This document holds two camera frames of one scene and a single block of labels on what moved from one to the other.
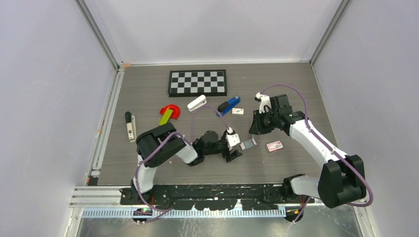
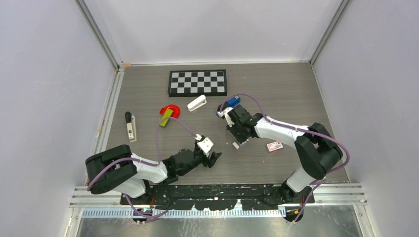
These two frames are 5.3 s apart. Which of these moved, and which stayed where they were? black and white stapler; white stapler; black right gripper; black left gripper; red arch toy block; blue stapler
Moved: black right gripper; black left gripper
Stayed: black and white stapler; white stapler; blue stapler; red arch toy block
